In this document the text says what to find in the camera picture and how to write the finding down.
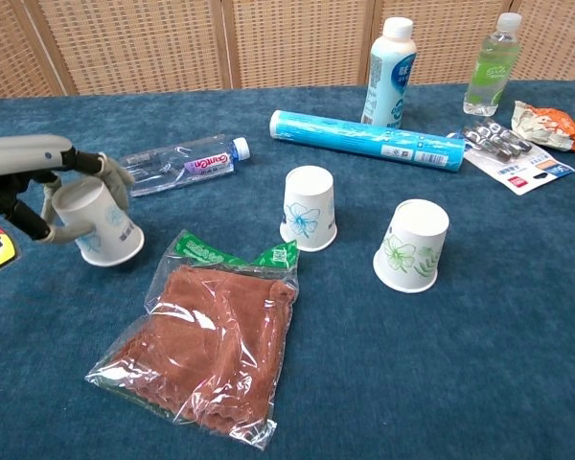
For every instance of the clear bottle purple label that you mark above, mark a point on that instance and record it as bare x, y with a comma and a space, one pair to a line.
182, 165

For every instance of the wicker folding screen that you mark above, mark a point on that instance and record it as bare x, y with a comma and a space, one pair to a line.
148, 43

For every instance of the brown towel in plastic bag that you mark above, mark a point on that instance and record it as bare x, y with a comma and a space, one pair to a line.
206, 345

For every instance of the blue cylindrical bag roll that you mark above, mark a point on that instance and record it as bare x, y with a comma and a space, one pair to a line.
354, 136

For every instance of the white blue drink bottle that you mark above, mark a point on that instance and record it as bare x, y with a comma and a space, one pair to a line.
388, 72

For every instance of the green flower paper cup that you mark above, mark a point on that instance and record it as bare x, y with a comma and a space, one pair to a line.
412, 249

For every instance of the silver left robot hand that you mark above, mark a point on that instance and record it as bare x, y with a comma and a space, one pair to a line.
24, 155

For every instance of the white blister card pack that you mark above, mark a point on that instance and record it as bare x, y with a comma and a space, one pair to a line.
517, 167

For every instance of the orange white snack packet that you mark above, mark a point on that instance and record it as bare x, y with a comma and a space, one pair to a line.
551, 124

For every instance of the blue table cloth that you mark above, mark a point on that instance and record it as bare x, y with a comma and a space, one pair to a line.
460, 359

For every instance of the clear bottle green label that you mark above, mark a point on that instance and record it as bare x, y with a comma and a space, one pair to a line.
489, 72

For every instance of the blue flower paper cup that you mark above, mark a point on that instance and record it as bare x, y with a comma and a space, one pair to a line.
110, 235
309, 206

